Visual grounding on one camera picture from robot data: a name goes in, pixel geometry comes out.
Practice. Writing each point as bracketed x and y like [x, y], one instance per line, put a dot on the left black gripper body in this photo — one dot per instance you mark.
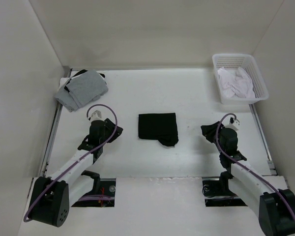
[102, 138]

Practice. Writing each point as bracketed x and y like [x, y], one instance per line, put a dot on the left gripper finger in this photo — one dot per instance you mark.
[113, 135]
[110, 126]

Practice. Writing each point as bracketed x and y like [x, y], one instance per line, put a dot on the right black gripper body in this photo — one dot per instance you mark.
[219, 133]

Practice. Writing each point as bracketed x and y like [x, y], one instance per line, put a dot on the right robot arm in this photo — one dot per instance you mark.
[274, 207]

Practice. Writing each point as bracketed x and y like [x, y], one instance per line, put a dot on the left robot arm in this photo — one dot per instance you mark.
[53, 196]

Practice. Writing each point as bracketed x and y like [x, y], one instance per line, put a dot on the folded grey tank top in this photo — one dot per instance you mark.
[74, 101]

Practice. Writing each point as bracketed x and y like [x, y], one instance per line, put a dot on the white tank top in basket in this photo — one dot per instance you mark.
[238, 84]

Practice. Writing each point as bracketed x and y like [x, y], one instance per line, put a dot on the white plastic basket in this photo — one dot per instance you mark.
[232, 62]

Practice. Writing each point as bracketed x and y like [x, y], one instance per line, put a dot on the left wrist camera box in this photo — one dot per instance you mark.
[96, 115]

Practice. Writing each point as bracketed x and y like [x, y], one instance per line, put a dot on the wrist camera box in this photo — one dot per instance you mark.
[234, 124]
[96, 115]

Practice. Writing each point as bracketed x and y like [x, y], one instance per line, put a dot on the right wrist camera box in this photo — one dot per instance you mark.
[234, 124]

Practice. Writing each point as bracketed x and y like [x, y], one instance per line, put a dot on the right aluminium rail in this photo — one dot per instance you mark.
[263, 138]

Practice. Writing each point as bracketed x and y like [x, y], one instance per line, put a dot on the aluminium rail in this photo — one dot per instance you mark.
[263, 138]
[46, 154]

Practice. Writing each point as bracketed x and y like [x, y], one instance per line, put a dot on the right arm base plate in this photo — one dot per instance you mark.
[217, 194]

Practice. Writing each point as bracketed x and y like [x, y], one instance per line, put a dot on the left aluminium rail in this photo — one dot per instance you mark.
[46, 154]

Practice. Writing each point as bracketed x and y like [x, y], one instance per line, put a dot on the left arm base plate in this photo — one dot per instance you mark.
[102, 194]

